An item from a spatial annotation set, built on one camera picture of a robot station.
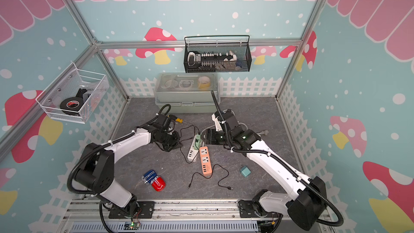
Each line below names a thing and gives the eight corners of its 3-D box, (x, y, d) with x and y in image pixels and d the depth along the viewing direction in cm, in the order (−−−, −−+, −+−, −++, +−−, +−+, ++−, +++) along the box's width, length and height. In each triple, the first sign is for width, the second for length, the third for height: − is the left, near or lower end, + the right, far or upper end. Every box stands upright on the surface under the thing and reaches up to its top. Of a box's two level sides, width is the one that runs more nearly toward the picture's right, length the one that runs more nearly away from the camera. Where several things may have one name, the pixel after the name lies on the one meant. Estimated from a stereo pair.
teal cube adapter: (245, 178, 86) (246, 176, 83) (238, 170, 88) (239, 168, 86) (250, 173, 87) (252, 171, 85) (244, 166, 90) (245, 164, 87)
